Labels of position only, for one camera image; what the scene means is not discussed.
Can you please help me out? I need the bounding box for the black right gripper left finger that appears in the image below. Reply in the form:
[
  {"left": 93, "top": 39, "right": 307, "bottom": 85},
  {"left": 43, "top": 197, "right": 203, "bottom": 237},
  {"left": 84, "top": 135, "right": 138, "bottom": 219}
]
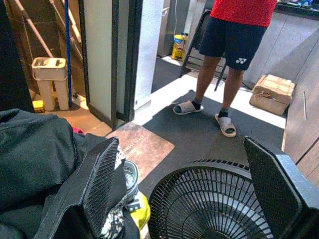
[{"left": 34, "top": 137, "right": 129, "bottom": 239}]

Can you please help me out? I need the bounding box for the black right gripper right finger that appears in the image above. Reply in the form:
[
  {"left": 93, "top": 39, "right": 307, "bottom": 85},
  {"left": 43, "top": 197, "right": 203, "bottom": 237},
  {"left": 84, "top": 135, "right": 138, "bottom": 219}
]
[{"left": 243, "top": 136, "right": 319, "bottom": 239}]

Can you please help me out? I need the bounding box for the round black and silver gauge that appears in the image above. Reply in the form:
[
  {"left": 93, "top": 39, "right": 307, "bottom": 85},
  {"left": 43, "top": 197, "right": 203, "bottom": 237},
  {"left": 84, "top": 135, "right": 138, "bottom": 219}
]
[{"left": 123, "top": 160, "right": 140, "bottom": 202}]

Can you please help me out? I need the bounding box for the yellow laundry basket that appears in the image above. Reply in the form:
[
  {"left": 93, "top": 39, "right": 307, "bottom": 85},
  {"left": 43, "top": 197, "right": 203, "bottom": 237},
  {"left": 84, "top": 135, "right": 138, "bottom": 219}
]
[{"left": 129, "top": 191, "right": 151, "bottom": 231}]

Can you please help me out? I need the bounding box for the black round floor fan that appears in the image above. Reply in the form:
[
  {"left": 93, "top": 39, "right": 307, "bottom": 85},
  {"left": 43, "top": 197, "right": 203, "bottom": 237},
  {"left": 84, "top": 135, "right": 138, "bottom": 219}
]
[{"left": 148, "top": 158, "right": 275, "bottom": 239}]

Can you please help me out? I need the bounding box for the brown floor mat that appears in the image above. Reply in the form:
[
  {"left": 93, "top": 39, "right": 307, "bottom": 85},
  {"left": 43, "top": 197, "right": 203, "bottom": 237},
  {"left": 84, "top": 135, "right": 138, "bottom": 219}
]
[{"left": 105, "top": 121, "right": 175, "bottom": 184}]

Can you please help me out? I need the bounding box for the brown cardboard box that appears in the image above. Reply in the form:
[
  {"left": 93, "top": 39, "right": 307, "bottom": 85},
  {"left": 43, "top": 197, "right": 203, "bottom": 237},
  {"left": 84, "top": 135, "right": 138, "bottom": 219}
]
[{"left": 249, "top": 74, "right": 296, "bottom": 117}]

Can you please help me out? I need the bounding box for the yellow sponge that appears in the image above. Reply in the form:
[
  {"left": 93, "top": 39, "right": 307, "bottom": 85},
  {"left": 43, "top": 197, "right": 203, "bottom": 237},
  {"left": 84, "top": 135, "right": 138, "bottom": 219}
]
[{"left": 32, "top": 100, "right": 45, "bottom": 112}]

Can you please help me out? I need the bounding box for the white mop bucket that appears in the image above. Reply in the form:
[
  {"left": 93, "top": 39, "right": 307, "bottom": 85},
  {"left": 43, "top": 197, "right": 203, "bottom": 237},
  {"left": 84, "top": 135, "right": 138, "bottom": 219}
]
[{"left": 31, "top": 57, "right": 70, "bottom": 112}]

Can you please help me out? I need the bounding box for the black framed sliding door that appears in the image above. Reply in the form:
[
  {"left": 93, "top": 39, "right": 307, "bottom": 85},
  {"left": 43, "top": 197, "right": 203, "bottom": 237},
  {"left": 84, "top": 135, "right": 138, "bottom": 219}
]
[{"left": 78, "top": 0, "right": 144, "bottom": 130}]

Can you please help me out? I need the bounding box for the blue mop pole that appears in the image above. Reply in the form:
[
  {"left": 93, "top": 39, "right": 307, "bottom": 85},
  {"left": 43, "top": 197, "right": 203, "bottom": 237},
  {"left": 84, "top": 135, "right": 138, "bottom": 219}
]
[{"left": 64, "top": 0, "right": 73, "bottom": 108}]

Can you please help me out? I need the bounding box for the person in red shirt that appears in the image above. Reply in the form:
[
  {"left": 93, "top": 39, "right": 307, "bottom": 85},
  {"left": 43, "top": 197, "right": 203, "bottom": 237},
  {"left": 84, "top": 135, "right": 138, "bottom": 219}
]
[{"left": 172, "top": 0, "right": 278, "bottom": 138}]

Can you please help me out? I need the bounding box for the black folding chair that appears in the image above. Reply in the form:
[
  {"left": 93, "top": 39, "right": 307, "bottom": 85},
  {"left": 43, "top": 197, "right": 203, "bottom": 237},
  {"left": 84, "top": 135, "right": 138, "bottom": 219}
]
[{"left": 179, "top": 9, "right": 227, "bottom": 92}]

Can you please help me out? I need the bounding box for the yellow detergent container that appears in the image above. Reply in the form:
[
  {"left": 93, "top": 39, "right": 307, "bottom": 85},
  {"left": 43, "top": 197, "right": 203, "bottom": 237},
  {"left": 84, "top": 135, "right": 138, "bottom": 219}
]
[{"left": 171, "top": 33, "right": 189, "bottom": 61}]

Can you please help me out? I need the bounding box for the grey metal mop handle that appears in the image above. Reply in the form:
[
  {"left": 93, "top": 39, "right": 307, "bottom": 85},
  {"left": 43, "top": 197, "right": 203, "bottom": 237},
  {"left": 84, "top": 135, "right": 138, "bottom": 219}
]
[{"left": 12, "top": 0, "right": 55, "bottom": 58}]

